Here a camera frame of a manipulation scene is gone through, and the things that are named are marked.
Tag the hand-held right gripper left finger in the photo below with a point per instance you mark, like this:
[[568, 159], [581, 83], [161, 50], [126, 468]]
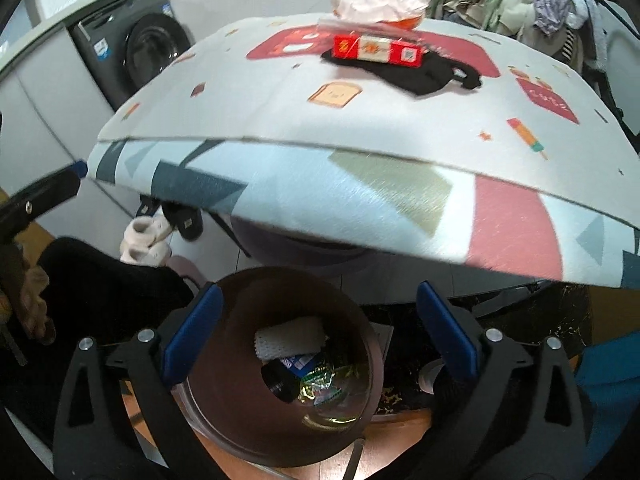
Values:
[[192, 335]]

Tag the blue snack packet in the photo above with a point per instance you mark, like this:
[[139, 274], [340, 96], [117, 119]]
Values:
[[300, 364]]

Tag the gold foil packet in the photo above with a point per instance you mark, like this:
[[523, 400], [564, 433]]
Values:
[[325, 382]]

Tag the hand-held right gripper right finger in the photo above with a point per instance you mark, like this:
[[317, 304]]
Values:
[[447, 335]]

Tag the cartoon printed table mat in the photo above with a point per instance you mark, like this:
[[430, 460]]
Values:
[[350, 110]]

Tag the person's black trouser leg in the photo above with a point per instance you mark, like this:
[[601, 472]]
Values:
[[100, 285]]

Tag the red flat box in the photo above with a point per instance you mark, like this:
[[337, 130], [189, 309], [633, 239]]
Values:
[[380, 50]]

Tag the black cloth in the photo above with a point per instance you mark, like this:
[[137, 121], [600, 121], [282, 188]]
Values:
[[425, 77]]

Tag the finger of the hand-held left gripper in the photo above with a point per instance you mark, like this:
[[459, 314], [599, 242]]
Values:
[[50, 192]]

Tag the grey round stool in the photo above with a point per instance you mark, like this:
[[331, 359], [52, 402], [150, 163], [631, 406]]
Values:
[[290, 245]]

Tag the white cabinet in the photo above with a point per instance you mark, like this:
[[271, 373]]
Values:
[[40, 110]]

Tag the black slipper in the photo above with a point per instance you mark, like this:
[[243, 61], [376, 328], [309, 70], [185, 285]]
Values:
[[150, 207], [185, 222]]

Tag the brown trash bin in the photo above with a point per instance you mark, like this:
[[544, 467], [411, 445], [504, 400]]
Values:
[[240, 410]]

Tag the white fuzzy slipper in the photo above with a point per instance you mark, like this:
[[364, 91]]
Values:
[[150, 230], [142, 252]]

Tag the orange bowl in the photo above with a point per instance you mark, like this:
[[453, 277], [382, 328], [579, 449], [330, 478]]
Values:
[[412, 19]]

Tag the white round object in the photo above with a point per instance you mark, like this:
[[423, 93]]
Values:
[[429, 377]]

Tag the clear plastic wrapper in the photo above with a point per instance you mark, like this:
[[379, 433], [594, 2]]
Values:
[[370, 26]]

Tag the person's left hand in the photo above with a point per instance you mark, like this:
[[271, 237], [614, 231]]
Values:
[[32, 305]]

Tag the grey washing machine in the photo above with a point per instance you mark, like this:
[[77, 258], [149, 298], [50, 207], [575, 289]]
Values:
[[145, 50]]

